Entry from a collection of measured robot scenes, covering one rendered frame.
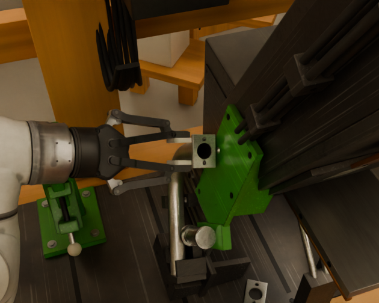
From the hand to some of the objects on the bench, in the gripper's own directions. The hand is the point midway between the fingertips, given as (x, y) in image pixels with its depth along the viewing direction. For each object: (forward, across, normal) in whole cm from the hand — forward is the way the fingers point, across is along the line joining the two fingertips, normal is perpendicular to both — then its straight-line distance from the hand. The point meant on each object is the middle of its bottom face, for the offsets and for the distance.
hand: (189, 151), depth 78 cm
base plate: (+25, -17, +17) cm, 35 cm away
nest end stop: (+6, -26, +12) cm, 29 cm away
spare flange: (+18, -28, +6) cm, 34 cm away
